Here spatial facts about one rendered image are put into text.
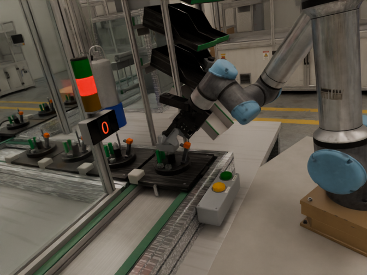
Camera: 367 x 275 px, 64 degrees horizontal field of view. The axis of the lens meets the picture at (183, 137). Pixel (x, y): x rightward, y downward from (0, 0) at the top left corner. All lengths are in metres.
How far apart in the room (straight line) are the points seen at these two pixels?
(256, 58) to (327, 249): 4.44
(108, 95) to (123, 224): 1.11
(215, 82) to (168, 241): 0.45
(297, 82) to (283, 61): 4.21
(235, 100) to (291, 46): 0.20
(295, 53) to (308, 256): 0.53
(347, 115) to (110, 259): 0.67
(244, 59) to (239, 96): 4.39
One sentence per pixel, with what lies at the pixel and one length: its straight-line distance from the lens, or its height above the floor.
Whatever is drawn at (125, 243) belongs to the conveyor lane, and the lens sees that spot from 0.90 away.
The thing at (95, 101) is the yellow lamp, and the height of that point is 1.29.
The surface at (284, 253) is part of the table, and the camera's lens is 0.88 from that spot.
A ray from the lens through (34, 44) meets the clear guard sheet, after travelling 0.86.
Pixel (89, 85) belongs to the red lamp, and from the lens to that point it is 0.89.
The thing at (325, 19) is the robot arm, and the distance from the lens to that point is 0.66.
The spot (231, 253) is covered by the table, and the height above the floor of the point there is 0.86.
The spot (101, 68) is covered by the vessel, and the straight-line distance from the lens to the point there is 1.89.
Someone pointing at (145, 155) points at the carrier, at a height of 0.97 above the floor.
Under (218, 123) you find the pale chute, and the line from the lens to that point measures 1.29.
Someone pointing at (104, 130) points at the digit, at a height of 1.20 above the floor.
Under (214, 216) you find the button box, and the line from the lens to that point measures 0.88.
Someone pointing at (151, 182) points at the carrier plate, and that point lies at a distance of 1.03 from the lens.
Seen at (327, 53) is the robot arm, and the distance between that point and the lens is 0.67.
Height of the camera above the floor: 1.48
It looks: 23 degrees down
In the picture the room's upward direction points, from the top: 9 degrees counter-clockwise
